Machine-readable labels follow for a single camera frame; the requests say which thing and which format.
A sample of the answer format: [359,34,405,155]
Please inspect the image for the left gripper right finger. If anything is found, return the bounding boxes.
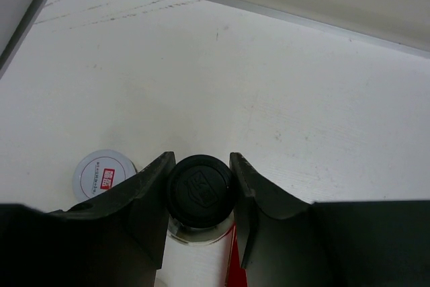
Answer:
[230,153,429,286]

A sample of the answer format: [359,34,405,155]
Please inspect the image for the white lid condiment jar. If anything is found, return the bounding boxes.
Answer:
[73,149,136,202]

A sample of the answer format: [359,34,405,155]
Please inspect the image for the red rectangular tray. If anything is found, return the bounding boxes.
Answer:
[224,224,248,287]

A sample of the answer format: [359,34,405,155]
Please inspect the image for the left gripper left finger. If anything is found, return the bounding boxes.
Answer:
[1,152,175,286]

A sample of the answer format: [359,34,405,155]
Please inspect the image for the black cap sauce bottle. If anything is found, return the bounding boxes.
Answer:
[166,155,238,246]

